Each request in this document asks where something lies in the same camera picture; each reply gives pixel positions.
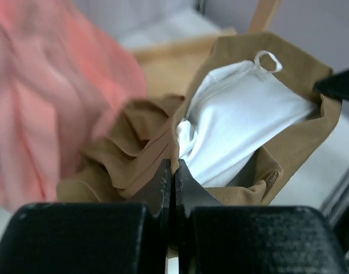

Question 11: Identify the pink pleated skirt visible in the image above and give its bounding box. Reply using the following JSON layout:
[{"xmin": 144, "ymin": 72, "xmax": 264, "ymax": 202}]
[{"xmin": 0, "ymin": 1, "xmax": 147, "ymax": 211}]

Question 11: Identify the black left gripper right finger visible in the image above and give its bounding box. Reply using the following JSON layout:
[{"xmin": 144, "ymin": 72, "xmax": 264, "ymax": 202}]
[{"xmin": 174, "ymin": 161, "xmax": 348, "ymax": 273}]

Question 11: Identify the wooden clothes rack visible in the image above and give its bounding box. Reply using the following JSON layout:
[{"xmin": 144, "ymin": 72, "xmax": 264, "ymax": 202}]
[{"xmin": 130, "ymin": 0, "xmax": 282, "ymax": 99}]

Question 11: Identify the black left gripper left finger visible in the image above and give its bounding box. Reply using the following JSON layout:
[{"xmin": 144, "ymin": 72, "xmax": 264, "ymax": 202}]
[{"xmin": 0, "ymin": 160, "xmax": 171, "ymax": 273}]

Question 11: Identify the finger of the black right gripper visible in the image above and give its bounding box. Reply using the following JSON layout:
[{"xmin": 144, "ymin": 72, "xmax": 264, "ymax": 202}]
[{"xmin": 314, "ymin": 69, "xmax": 349, "ymax": 101}]

